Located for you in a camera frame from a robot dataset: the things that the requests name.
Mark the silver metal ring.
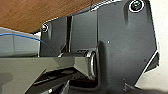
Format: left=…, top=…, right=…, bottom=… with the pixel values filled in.
left=86, top=49, right=100, bottom=82

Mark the thin blue cable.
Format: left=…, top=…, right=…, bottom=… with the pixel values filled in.
left=0, top=32, right=58, bottom=55

